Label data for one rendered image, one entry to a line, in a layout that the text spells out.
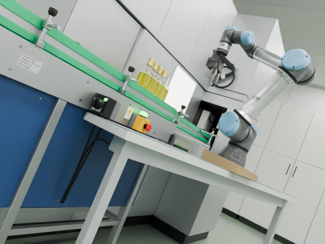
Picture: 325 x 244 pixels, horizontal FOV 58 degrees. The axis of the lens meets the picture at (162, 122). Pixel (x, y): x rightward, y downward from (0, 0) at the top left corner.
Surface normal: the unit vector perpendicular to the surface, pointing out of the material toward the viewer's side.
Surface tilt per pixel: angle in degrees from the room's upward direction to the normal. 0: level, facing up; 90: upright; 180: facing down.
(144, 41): 90
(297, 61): 78
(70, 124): 90
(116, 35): 90
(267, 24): 90
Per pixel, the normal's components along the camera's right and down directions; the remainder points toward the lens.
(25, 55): 0.80, 0.31
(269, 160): -0.45, -0.24
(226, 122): -0.69, -0.27
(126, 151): 0.64, 0.22
